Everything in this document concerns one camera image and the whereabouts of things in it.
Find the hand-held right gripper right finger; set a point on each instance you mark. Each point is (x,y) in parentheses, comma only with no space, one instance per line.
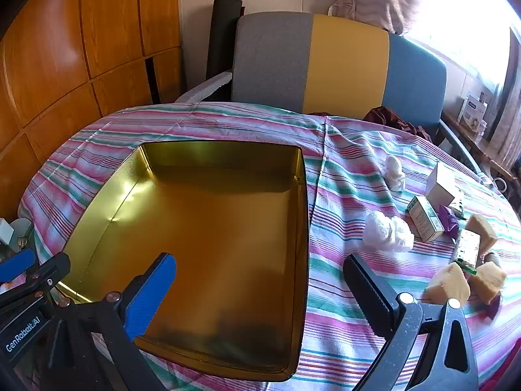
(368,293)

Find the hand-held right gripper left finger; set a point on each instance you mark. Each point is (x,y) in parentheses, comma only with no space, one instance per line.
(148,297)

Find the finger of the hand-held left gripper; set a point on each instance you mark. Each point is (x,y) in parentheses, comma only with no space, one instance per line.
(16,264)
(53,271)

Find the white plastic-wrapped bundle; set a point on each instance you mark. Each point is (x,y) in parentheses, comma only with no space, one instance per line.
(386,232)

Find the green and white box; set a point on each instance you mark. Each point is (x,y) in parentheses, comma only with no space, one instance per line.
(425,218)

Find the gold metal tin tray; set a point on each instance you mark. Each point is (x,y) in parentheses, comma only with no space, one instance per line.
(224,232)

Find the purple wrapper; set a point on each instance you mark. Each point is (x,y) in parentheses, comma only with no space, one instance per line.
(447,216)
(494,306)

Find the white figurine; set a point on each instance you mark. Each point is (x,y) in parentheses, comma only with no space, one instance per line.
(394,173)

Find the white cardboard box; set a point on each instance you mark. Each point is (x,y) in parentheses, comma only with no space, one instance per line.
(441,183)

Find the grey plastic container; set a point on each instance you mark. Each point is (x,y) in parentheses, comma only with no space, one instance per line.
(20,232)

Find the striped bed sheet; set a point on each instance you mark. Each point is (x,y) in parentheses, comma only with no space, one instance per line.
(350,211)

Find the maroon cloth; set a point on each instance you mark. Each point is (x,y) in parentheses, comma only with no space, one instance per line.
(386,116)

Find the wooden side table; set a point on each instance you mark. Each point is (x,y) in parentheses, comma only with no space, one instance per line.
(476,142)

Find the white carton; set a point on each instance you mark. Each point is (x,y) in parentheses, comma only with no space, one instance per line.
(472,110)

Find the wooden wardrobe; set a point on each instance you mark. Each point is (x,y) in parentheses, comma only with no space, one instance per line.
(61,49)

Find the grey yellow blue headboard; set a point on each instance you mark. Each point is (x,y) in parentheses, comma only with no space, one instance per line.
(346,61)

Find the black rolled mat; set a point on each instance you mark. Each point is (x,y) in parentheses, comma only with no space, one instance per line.
(222,36)

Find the metal bed rail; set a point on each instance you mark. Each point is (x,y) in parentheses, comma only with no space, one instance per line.
(460,146)

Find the white padded rail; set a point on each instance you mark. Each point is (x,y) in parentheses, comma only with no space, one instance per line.
(203,87)

